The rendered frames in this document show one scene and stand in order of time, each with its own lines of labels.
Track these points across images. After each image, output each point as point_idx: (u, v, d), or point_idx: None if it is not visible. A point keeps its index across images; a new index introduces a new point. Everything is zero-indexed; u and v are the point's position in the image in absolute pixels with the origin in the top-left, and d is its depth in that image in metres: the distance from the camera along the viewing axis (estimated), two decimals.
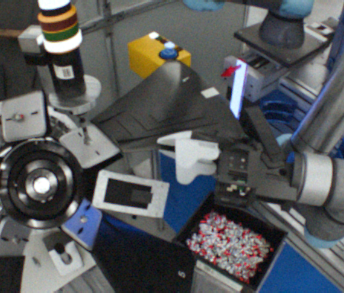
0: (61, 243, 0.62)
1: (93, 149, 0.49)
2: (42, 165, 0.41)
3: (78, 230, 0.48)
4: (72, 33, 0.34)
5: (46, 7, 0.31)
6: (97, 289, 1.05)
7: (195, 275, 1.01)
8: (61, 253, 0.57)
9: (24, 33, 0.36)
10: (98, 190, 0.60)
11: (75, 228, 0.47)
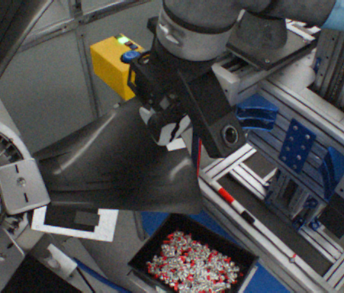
0: None
1: (24, 193, 0.42)
2: None
3: None
4: None
5: None
6: None
7: None
8: None
9: None
10: (37, 211, 0.52)
11: None
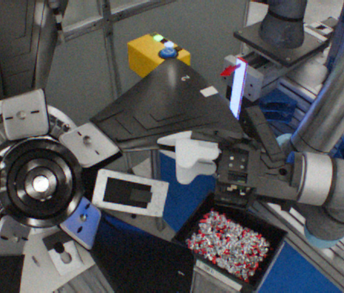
0: (60, 242, 0.62)
1: (79, 225, 0.48)
2: (59, 178, 0.42)
3: (4, 235, 0.42)
4: None
5: None
6: (97, 288, 1.05)
7: (195, 275, 1.01)
8: (60, 252, 0.57)
9: None
10: (98, 189, 0.60)
11: (4, 232, 0.42)
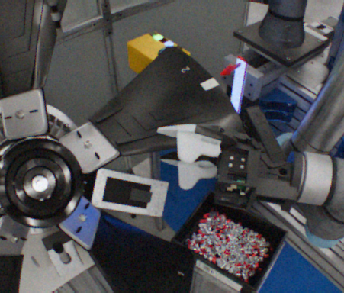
0: (59, 242, 0.62)
1: (78, 225, 0.48)
2: (58, 178, 0.42)
3: (2, 235, 0.42)
4: None
5: None
6: (97, 288, 1.05)
7: (195, 275, 1.00)
8: (59, 252, 0.56)
9: None
10: (97, 188, 0.60)
11: (3, 232, 0.42)
